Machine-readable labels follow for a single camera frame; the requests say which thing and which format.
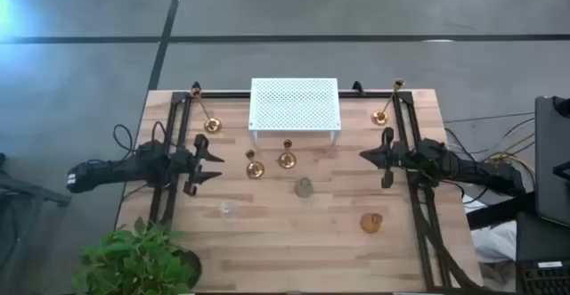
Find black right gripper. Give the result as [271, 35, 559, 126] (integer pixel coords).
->
[359, 127, 420, 190]

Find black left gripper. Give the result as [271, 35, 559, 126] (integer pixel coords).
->
[172, 133, 225, 197]

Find tall gold candlestick holder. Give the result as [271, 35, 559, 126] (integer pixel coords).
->
[190, 86, 223, 135]
[370, 78, 406, 127]

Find medium gold candlestick holder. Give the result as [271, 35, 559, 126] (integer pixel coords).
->
[278, 139, 297, 170]
[245, 149, 265, 180]

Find clear ribbed glass candle holder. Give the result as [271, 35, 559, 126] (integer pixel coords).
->
[219, 200, 240, 223]

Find amber ribbed glass candle holder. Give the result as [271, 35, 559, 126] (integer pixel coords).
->
[359, 212, 384, 234]

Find green ribbed glass candle holder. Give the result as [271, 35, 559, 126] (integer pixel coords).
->
[294, 176, 315, 199]

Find black plant pot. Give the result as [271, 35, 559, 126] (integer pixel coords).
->
[175, 248, 204, 290]

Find white perforated metal shelf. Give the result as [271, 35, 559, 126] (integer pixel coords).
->
[248, 78, 343, 147]

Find white paper sheet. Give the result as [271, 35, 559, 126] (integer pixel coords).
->
[461, 195, 489, 214]

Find green leafy plant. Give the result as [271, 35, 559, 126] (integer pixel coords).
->
[70, 217, 200, 295]

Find black stand beam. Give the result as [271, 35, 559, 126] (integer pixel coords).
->
[465, 191, 538, 232]

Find white cloth bag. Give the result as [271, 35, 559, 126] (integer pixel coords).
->
[469, 220, 518, 265]

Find black table legs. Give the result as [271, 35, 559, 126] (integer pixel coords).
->
[0, 152, 72, 295]

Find black keyboard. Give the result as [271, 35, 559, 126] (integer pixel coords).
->
[515, 258, 570, 295]

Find black aluminium table frame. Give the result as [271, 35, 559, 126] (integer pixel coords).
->
[148, 87, 451, 294]

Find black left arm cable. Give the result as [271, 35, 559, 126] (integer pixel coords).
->
[111, 120, 173, 154]

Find black floor cables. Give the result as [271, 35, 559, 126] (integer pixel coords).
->
[443, 111, 535, 154]

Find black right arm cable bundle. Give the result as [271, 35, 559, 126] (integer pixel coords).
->
[407, 183, 489, 294]

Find yellow floor cables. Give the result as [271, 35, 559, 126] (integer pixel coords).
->
[484, 132, 536, 176]

